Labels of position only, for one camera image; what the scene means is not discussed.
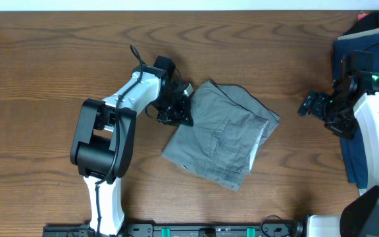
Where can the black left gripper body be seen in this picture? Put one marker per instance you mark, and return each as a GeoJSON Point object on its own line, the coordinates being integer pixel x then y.
{"type": "Point", "coordinates": [179, 110]}

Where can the black garment with pink tag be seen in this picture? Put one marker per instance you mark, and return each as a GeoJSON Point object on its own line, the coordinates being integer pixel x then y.
{"type": "Point", "coordinates": [366, 22]}

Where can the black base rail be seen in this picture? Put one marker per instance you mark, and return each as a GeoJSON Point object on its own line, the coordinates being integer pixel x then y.
{"type": "Point", "coordinates": [269, 228]}

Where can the folded navy blue garment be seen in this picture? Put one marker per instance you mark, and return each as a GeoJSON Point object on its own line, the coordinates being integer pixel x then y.
{"type": "Point", "coordinates": [361, 154]}

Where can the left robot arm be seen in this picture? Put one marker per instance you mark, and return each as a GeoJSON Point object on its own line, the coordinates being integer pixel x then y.
{"type": "Point", "coordinates": [103, 143]}

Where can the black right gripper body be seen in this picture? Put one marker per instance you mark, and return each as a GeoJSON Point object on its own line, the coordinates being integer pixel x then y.
{"type": "Point", "coordinates": [315, 104]}

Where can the grey shorts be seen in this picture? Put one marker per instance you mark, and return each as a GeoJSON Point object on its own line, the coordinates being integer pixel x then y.
{"type": "Point", "coordinates": [229, 128]}

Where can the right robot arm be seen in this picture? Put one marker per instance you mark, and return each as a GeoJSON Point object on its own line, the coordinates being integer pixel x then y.
{"type": "Point", "coordinates": [352, 107]}

